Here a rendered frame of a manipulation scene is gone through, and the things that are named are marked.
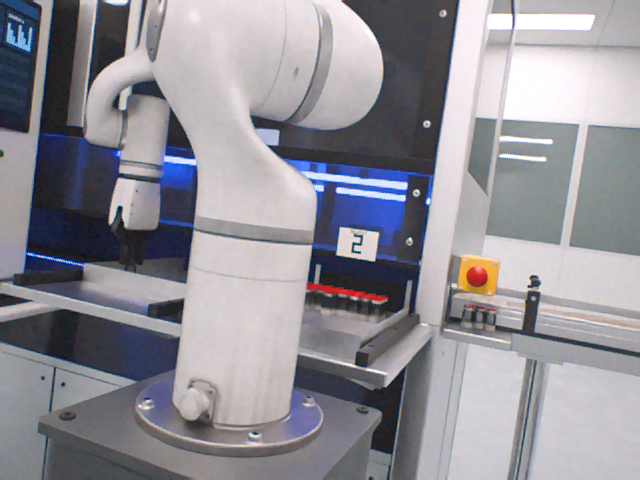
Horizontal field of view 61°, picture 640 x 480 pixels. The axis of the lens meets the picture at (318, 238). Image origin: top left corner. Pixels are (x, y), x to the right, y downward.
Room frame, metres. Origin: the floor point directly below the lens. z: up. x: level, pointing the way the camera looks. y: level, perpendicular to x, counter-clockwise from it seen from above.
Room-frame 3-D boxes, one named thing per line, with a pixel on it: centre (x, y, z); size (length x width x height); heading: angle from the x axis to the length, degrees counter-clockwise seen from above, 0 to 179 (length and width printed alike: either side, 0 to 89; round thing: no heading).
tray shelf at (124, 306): (1.05, 0.13, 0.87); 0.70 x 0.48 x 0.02; 70
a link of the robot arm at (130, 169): (1.10, 0.37, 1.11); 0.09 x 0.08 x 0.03; 160
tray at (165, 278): (1.18, 0.27, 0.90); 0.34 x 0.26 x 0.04; 160
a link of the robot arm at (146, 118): (1.10, 0.37, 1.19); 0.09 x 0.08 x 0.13; 120
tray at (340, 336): (0.95, -0.01, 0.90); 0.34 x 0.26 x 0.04; 160
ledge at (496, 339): (1.12, -0.36, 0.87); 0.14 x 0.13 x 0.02; 160
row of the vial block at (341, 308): (1.06, -0.05, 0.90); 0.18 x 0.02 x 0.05; 70
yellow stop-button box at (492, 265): (1.09, -0.33, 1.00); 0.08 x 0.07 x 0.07; 160
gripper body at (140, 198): (1.10, 0.37, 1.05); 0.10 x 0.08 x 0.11; 160
